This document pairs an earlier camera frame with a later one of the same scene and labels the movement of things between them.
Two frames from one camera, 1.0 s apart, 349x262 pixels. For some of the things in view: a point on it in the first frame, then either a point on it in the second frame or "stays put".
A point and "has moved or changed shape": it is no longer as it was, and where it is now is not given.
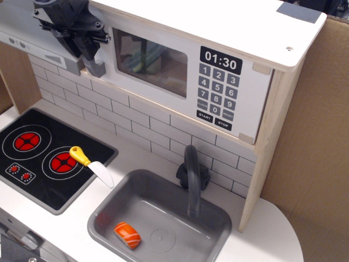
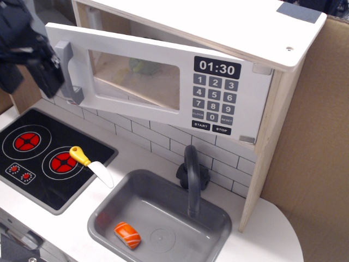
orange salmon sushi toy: (125, 232) stays put
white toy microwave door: (186, 81) has moved or changed shape
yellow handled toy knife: (96, 166) stays put
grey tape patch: (303, 13) stays put
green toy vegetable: (138, 60) to (143, 67)
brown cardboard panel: (308, 178) stays put
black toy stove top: (36, 161) stays put
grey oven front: (20, 242) stays put
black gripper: (68, 18) to (20, 43)
